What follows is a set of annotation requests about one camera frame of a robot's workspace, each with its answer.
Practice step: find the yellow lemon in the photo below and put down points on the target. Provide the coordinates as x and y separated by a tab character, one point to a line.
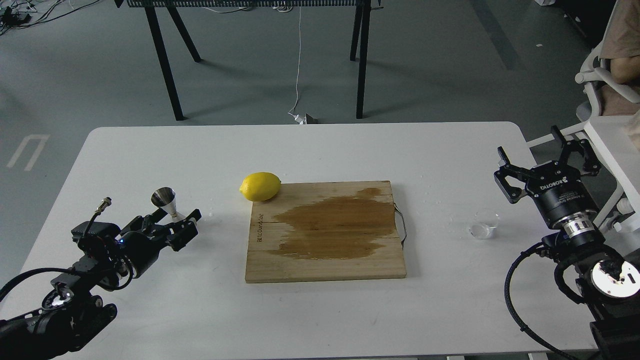
260	186

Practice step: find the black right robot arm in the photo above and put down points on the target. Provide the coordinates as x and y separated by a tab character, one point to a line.
587	271

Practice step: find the white office chair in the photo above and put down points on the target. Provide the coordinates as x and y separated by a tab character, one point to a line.
617	213

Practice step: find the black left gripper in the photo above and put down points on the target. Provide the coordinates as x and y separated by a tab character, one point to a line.
142	239

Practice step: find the wooden cutting board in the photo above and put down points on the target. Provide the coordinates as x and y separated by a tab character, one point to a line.
325	231

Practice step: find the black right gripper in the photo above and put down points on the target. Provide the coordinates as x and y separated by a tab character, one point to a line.
562	192

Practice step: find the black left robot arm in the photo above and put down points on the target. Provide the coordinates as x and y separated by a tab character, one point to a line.
70	316

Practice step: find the steel double jigger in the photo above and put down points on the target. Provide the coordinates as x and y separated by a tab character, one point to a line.
165	199

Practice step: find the white side table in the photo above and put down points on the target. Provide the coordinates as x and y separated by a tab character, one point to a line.
609	138

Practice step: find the black metal frame table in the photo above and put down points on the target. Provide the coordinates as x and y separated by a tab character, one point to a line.
247	48

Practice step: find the person in beige shirt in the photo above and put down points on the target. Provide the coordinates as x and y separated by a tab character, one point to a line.
621	47

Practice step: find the small clear glass cup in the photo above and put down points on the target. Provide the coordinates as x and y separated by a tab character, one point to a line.
484	223

